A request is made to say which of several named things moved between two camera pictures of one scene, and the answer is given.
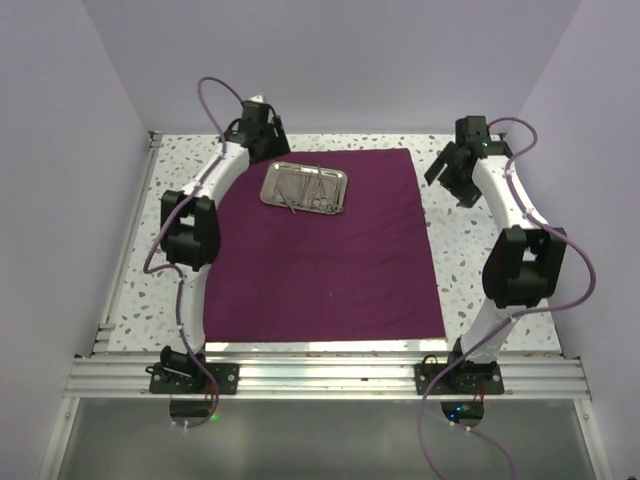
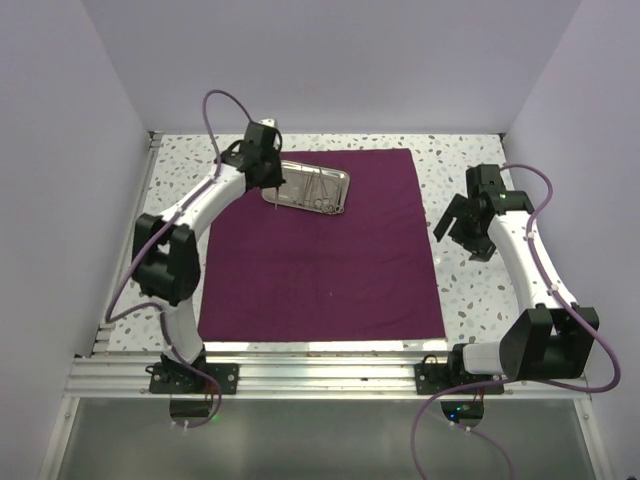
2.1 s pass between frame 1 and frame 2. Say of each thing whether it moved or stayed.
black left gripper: moved
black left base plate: stayed
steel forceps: stayed
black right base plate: stayed
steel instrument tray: stayed
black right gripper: moved
